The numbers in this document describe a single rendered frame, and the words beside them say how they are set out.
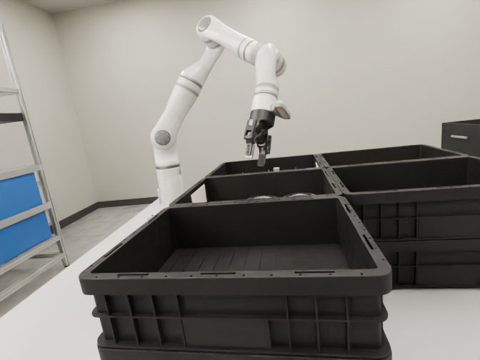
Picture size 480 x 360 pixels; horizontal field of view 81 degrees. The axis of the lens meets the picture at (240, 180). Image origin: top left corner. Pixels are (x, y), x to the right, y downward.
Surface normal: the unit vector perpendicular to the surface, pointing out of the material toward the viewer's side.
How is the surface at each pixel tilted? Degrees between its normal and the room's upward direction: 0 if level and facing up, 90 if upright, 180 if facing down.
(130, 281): 90
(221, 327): 90
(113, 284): 90
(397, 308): 0
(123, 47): 90
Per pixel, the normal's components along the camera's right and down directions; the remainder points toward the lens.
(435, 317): -0.12, -0.97
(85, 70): -0.11, 0.23
